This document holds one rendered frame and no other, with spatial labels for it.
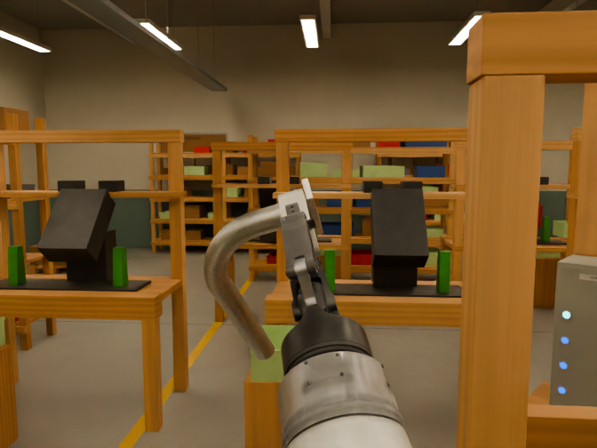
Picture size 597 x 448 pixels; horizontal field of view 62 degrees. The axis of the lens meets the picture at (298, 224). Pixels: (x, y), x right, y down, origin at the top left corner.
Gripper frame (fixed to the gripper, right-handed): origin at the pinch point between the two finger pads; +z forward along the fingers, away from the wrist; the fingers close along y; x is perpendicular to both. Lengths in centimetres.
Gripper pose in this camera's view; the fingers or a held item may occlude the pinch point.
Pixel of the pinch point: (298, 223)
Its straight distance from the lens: 56.1
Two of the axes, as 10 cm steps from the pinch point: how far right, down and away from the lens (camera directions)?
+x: -9.6, 2.7, 0.6
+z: -1.3, -6.2, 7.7
